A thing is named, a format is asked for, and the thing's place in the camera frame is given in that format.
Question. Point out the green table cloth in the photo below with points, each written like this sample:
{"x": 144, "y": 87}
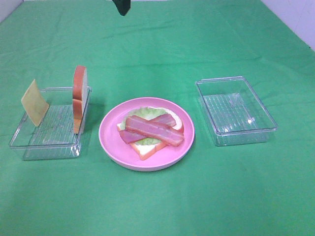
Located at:
{"x": 160, "y": 49}

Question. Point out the clear plastic container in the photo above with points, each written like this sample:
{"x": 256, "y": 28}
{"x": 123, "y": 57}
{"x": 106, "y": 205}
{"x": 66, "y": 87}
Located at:
{"x": 234, "y": 113}
{"x": 54, "y": 138}

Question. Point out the yellow cheese slice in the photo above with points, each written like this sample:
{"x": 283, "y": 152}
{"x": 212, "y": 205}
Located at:
{"x": 34, "y": 104}

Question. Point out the pink round plate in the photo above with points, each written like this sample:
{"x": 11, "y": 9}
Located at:
{"x": 125, "y": 155}

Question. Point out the clear left plastic container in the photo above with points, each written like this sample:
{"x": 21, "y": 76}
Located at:
{"x": 54, "y": 138}

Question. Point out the bread slice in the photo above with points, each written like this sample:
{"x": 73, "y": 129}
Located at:
{"x": 145, "y": 151}
{"x": 79, "y": 95}

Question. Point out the bacon strip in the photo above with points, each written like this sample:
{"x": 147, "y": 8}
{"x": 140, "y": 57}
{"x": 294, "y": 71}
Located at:
{"x": 151, "y": 129}
{"x": 132, "y": 137}

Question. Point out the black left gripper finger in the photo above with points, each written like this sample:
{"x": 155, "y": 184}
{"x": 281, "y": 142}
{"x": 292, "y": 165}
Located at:
{"x": 123, "y": 6}

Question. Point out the clear right plastic container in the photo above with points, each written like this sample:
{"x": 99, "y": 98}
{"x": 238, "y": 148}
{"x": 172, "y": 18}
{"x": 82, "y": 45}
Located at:
{"x": 234, "y": 113}

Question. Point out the green lettuce leaf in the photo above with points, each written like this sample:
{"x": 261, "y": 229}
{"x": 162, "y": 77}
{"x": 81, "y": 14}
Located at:
{"x": 147, "y": 113}

